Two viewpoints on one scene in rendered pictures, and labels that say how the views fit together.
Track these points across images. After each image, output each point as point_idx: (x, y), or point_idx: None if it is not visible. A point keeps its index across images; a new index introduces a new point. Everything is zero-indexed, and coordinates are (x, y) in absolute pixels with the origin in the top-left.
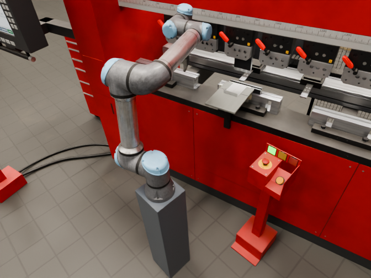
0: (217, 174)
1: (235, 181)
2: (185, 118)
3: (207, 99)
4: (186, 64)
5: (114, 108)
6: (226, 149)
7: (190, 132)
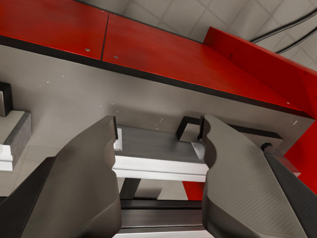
0: (55, 1)
1: None
2: (129, 51)
3: (56, 95)
4: (62, 164)
5: (293, 63)
6: (8, 3)
7: (114, 37)
